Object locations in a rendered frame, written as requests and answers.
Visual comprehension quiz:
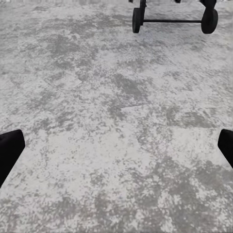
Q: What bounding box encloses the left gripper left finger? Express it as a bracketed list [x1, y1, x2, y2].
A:
[0, 129, 25, 187]

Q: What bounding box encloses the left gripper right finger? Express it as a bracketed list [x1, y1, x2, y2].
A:
[217, 129, 233, 168]

